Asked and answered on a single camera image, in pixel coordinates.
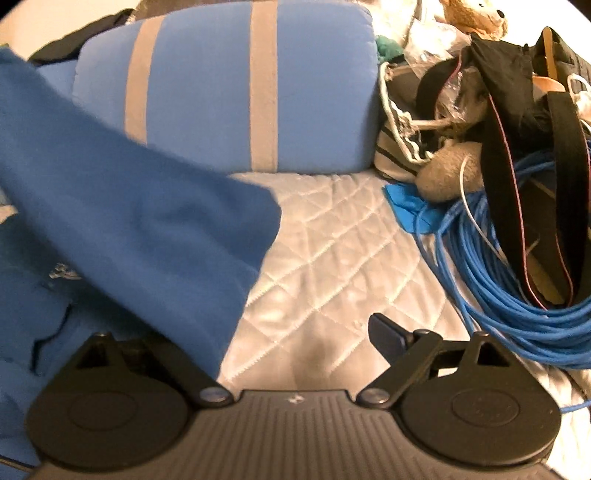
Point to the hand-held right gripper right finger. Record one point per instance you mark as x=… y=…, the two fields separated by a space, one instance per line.
x=387 y=337

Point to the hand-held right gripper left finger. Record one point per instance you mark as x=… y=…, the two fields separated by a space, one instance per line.
x=184 y=369

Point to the dark blue sweatshirt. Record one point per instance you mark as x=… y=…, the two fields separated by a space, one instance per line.
x=115 y=221

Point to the grey quilted bed cover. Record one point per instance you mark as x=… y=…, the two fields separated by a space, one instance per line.
x=332 y=277

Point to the small blue cloth piece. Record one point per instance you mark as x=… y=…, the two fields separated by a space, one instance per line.
x=408 y=205

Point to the grey plush toy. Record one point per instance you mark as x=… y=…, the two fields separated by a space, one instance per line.
x=445 y=173

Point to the striped white cloth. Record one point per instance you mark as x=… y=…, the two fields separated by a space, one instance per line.
x=392 y=152

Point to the blue pillow with grey stripes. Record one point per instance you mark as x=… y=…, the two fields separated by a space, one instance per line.
x=57 y=81
x=207 y=83

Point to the clear plastic bag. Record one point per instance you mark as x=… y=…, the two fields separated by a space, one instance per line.
x=434 y=46

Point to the tan teddy bear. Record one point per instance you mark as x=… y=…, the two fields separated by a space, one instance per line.
x=480 y=16

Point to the black garment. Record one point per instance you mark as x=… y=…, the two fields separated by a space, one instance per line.
x=69 y=39

